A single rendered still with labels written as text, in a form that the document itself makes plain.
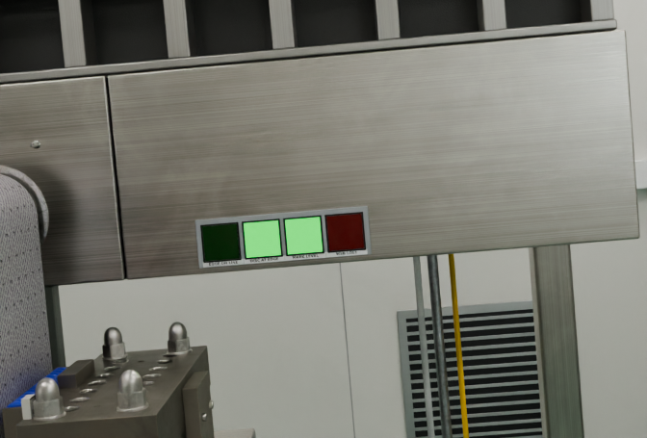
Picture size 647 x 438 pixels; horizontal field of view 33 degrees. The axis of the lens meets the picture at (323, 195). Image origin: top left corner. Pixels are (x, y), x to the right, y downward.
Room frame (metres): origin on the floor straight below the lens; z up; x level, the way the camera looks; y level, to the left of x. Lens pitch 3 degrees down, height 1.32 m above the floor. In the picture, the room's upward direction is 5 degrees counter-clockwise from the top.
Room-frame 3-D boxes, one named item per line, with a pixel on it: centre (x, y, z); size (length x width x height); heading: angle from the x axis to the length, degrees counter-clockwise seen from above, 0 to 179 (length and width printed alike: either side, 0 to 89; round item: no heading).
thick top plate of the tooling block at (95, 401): (1.40, 0.28, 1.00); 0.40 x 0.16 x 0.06; 178
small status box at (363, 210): (1.55, 0.06, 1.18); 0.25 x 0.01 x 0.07; 88
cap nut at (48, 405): (1.23, 0.34, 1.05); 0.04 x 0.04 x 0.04
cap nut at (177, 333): (1.56, 0.23, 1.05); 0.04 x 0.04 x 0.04
